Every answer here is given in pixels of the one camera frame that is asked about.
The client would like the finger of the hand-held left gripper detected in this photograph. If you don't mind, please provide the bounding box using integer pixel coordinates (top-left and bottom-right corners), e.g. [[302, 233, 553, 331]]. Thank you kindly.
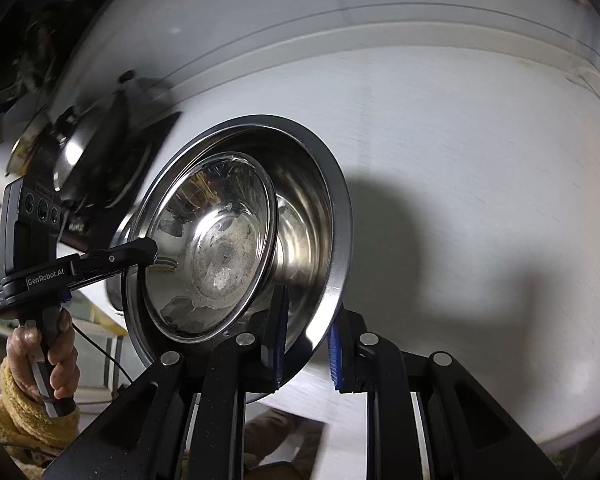
[[67, 236, 159, 293]]

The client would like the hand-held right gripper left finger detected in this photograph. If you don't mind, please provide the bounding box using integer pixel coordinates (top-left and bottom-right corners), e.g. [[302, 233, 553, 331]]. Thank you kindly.
[[42, 284, 291, 480]]

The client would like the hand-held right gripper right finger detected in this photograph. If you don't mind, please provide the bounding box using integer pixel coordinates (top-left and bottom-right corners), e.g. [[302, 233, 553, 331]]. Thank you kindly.
[[327, 310, 563, 480]]

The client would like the medium stainless steel bowl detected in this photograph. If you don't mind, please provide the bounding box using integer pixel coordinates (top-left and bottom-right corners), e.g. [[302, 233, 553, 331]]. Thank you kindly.
[[139, 151, 280, 345]]

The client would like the large stainless steel bowl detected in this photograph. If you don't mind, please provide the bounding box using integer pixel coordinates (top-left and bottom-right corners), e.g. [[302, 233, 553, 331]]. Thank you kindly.
[[121, 115, 353, 393]]

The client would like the person's left forearm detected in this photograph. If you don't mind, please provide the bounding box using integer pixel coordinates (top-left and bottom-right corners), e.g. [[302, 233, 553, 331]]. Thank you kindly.
[[0, 357, 81, 466]]

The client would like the person's left hand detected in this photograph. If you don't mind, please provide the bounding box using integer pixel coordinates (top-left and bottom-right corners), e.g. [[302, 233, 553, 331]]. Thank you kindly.
[[6, 307, 80, 401]]

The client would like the cooking pot with lid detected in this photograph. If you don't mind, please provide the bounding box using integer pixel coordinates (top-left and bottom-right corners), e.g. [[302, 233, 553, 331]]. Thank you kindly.
[[7, 71, 156, 211]]

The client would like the black cooktop stove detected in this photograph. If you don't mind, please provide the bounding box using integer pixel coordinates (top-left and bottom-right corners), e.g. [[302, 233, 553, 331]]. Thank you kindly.
[[55, 110, 182, 241]]

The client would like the thin black cable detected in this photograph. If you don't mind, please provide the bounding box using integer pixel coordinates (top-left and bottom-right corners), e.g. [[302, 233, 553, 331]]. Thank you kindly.
[[71, 324, 136, 391]]

